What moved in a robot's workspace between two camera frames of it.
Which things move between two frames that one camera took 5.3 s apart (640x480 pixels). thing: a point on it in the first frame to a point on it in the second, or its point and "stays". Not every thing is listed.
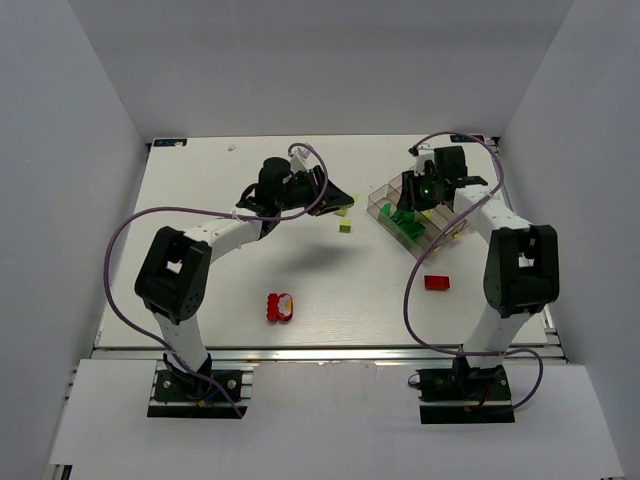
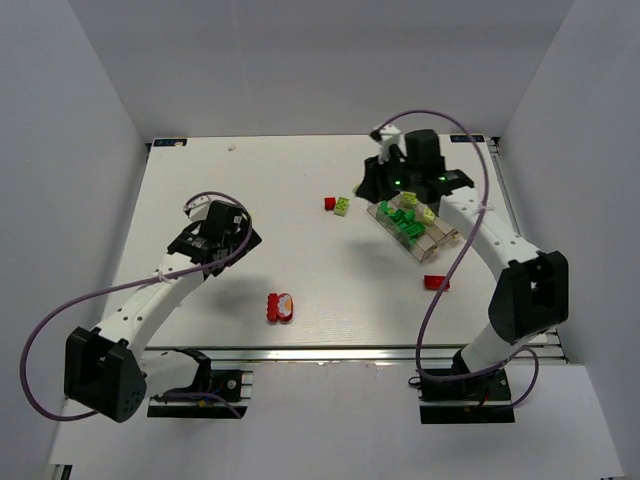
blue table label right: [467, 139] stays
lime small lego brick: [345, 226] to [428, 215]
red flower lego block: [279, 307] stays
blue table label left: [171, 142] stays
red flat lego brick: [438, 283] stays
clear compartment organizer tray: [416, 230] stays
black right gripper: [417, 187] to [370, 181]
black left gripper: [314, 191] to [239, 240]
